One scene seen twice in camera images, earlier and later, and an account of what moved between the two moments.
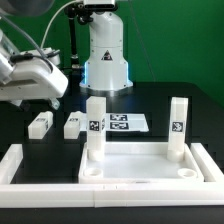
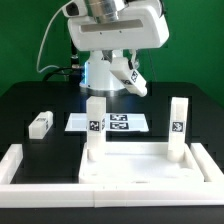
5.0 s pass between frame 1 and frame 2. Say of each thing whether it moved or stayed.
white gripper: moved
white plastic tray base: stayed
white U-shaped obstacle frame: stayed
